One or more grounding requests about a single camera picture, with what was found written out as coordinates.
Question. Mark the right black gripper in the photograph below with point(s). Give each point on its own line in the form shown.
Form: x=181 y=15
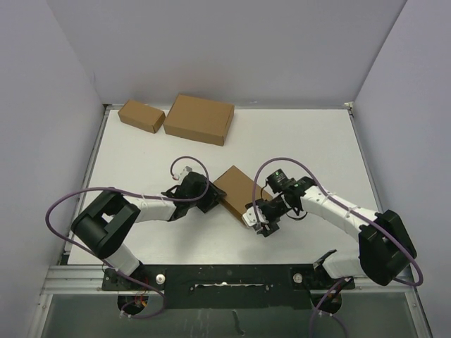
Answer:
x=272 y=225

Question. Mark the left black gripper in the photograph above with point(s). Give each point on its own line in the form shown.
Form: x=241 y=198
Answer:
x=211 y=194

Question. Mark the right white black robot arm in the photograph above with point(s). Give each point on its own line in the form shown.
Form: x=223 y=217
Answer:
x=384 y=246

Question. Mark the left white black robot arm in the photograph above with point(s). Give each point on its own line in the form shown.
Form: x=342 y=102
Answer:
x=106 y=222

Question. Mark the large closed cardboard box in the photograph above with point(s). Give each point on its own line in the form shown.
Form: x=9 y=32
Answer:
x=199 y=120

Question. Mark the small closed cardboard box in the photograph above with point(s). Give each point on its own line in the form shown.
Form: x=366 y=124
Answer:
x=142 y=116

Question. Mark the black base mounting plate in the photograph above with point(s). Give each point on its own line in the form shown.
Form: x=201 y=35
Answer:
x=227 y=286

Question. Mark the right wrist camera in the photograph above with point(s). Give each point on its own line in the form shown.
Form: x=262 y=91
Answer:
x=253 y=218

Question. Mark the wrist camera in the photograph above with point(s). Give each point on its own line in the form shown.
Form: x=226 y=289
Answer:
x=180 y=176
x=253 y=218

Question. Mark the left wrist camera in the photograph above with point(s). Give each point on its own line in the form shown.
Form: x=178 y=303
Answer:
x=180 y=176

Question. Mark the aluminium frame rail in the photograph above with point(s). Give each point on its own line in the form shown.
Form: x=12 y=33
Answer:
x=73 y=279

